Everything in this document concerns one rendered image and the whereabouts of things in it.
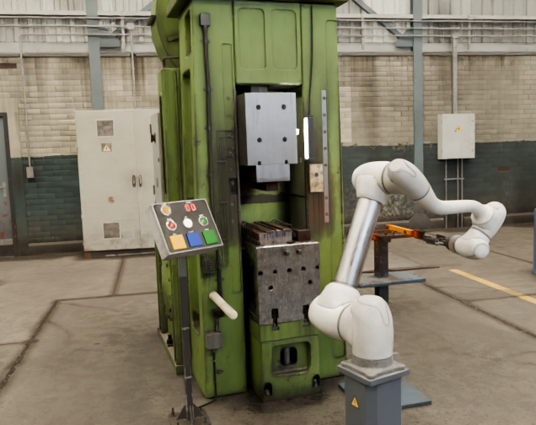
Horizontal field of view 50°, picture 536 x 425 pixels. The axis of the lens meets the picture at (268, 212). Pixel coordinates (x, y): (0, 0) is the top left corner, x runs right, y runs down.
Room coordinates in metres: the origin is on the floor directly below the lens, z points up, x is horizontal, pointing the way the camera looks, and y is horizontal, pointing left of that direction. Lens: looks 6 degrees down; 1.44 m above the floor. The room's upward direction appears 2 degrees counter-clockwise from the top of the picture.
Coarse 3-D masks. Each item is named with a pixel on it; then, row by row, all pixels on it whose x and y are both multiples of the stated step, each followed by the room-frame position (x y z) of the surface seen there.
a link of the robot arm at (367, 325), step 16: (352, 304) 2.15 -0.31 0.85; (368, 304) 2.09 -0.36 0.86; (384, 304) 2.11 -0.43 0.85; (352, 320) 2.12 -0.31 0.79; (368, 320) 2.07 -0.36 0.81; (384, 320) 2.08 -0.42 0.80; (352, 336) 2.11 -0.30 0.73; (368, 336) 2.06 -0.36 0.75; (384, 336) 2.07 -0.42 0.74; (352, 352) 2.14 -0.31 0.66; (368, 352) 2.07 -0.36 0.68; (384, 352) 2.07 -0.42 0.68
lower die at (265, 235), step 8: (256, 224) 3.54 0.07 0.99; (264, 224) 3.45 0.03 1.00; (272, 224) 3.44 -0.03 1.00; (248, 232) 3.41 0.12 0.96; (256, 232) 3.28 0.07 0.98; (264, 232) 3.26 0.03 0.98; (272, 232) 3.24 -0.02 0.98; (280, 232) 3.25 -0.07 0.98; (288, 232) 3.27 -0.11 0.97; (264, 240) 3.22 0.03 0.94; (272, 240) 3.24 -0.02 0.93; (280, 240) 3.25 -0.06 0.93; (288, 240) 3.27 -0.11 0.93
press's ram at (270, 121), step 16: (240, 96) 3.28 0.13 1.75; (256, 96) 3.22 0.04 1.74; (272, 96) 3.25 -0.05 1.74; (288, 96) 3.28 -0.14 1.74; (240, 112) 3.29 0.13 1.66; (256, 112) 3.22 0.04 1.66; (272, 112) 3.25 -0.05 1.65; (288, 112) 3.28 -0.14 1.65; (240, 128) 3.30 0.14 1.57; (256, 128) 3.22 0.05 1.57; (272, 128) 3.25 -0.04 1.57; (288, 128) 3.28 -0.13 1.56; (240, 144) 3.31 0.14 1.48; (256, 144) 3.22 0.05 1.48; (272, 144) 3.24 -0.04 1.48; (288, 144) 3.27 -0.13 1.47; (240, 160) 3.33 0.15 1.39; (256, 160) 3.21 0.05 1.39; (272, 160) 3.24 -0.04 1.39; (288, 160) 3.27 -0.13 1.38
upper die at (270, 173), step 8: (240, 168) 3.52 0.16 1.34; (248, 168) 3.36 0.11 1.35; (256, 168) 3.21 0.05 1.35; (264, 168) 3.23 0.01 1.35; (272, 168) 3.24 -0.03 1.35; (280, 168) 3.26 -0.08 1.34; (288, 168) 3.27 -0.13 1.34; (240, 176) 3.53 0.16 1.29; (248, 176) 3.37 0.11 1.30; (256, 176) 3.21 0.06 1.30; (264, 176) 3.23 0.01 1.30; (272, 176) 3.24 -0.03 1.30; (280, 176) 3.26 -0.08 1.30; (288, 176) 3.27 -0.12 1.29
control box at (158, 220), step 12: (156, 204) 2.88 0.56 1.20; (168, 204) 2.92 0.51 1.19; (180, 204) 2.97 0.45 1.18; (204, 204) 3.07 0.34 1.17; (156, 216) 2.84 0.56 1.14; (168, 216) 2.88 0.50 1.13; (180, 216) 2.93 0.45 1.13; (192, 216) 2.97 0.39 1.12; (204, 216) 3.02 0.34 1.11; (156, 228) 2.84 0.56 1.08; (168, 228) 2.84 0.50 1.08; (180, 228) 2.89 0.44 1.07; (192, 228) 2.93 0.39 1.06; (204, 228) 2.98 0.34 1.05; (216, 228) 3.03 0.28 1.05; (156, 240) 2.84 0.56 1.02; (168, 240) 2.80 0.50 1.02; (204, 240) 2.93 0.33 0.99; (168, 252) 2.77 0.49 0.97; (180, 252) 2.81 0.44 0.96; (192, 252) 2.89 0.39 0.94; (204, 252) 2.98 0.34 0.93
